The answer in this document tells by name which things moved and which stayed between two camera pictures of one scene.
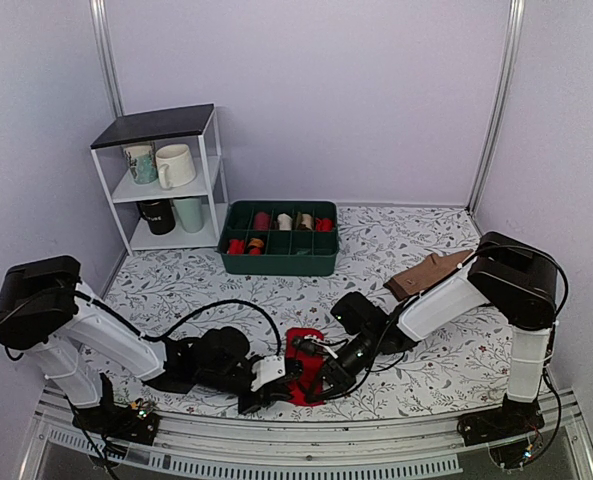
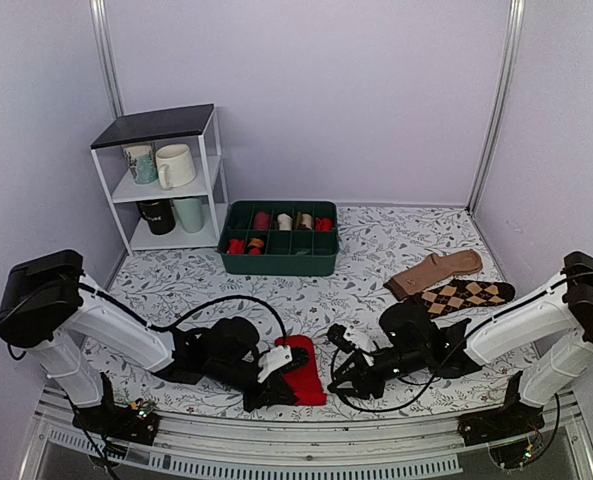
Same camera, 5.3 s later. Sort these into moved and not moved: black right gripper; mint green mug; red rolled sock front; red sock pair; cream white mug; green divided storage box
Moved: black right gripper; red sock pair
Not moved: mint green mug; green divided storage box; red rolled sock front; cream white mug
